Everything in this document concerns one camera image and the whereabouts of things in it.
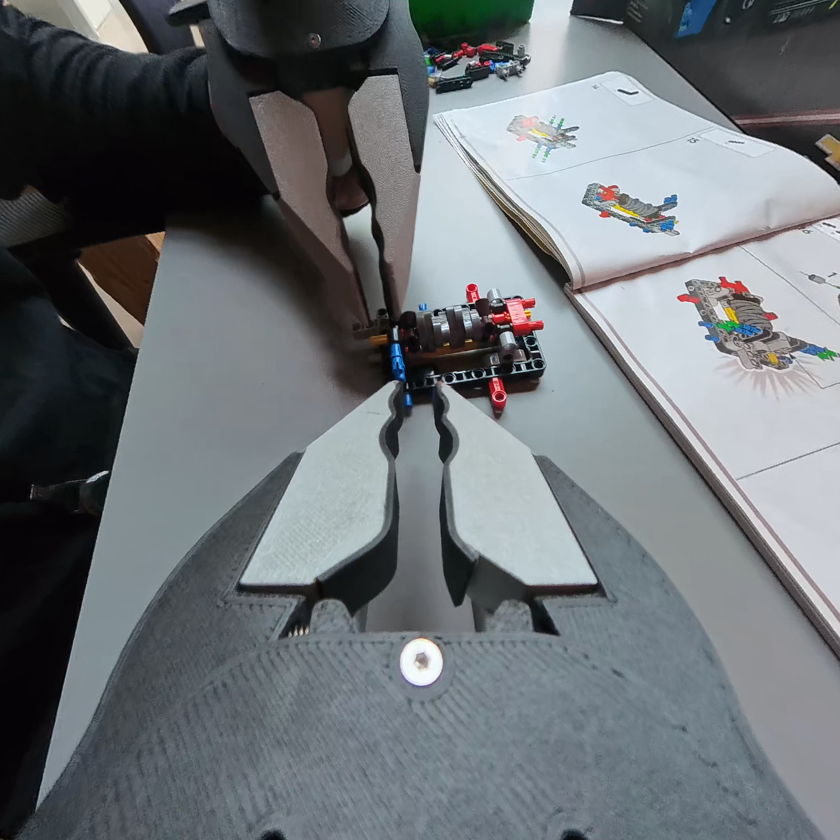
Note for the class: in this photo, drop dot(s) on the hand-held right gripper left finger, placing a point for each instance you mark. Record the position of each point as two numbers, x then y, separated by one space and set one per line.
328 512

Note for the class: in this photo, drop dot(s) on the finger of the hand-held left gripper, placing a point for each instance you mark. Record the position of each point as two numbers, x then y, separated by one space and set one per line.
298 170
394 164

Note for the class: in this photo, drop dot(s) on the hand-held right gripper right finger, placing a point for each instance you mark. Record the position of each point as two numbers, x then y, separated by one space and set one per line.
518 518

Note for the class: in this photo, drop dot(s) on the lego engine frame assembly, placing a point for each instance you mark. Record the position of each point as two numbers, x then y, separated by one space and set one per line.
459 325

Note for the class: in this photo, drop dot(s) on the person's left hand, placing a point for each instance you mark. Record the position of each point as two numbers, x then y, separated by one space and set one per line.
334 124

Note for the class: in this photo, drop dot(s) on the black car printed box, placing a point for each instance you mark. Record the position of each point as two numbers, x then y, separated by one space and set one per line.
754 79

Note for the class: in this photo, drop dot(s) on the blue lego pin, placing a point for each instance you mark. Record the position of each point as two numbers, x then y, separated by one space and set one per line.
396 358

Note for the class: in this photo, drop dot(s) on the open instruction booklet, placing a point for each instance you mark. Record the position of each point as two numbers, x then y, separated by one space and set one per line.
656 164

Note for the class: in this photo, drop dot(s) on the green plastic bin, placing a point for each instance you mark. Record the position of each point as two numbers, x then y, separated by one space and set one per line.
459 16

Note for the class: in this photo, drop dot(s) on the person's left forearm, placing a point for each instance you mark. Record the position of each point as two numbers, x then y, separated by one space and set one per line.
98 131

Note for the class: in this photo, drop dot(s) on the pile of lego pieces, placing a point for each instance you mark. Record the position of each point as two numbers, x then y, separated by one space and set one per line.
479 65

